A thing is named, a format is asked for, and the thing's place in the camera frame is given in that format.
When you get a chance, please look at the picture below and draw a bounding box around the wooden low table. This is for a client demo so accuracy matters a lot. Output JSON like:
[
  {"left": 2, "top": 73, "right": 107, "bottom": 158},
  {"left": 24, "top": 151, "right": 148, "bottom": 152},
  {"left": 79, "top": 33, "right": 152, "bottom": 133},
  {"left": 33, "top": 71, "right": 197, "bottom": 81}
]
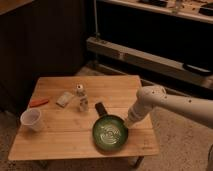
[{"left": 8, "top": 76, "right": 159, "bottom": 161}]

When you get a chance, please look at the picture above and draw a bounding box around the green ceramic bowl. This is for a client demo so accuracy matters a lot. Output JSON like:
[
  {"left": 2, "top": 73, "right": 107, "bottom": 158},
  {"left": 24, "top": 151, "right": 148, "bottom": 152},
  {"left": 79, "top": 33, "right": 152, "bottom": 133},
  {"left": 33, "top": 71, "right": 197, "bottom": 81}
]
[{"left": 92, "top": 115, "right": 128, "bottom": 151}]

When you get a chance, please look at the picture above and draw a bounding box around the clear plastic cup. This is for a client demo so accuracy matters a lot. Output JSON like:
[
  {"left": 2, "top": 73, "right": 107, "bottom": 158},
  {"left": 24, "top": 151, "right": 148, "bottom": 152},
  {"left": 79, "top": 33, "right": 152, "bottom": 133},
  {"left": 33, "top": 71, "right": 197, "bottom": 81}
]
[{"left": 20, "top": 108, "right": 44, "bottom": 132}]

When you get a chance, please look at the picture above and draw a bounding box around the orange carrot toy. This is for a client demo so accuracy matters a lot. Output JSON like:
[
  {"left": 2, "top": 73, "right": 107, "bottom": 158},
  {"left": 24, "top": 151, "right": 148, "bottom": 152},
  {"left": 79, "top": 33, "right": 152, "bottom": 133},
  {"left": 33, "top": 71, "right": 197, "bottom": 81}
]
[{"left": 29, "top": 99, "right": 49, "bottom": 107}]

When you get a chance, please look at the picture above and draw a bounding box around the metal shelf rack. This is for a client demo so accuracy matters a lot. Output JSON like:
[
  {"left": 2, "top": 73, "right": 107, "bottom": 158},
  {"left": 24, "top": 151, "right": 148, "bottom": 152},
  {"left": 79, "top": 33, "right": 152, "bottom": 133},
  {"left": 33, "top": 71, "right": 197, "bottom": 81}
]
[{"left": 87, "top": 0, "right": 213, "bottom": 89}]

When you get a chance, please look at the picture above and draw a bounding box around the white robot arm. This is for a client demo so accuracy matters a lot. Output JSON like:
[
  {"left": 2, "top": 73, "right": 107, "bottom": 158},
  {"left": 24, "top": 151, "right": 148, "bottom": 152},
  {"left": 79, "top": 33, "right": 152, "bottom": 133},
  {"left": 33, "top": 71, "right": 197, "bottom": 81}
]
[{"left": 124, "top": 85, "right": 213, "bottom": 129}]

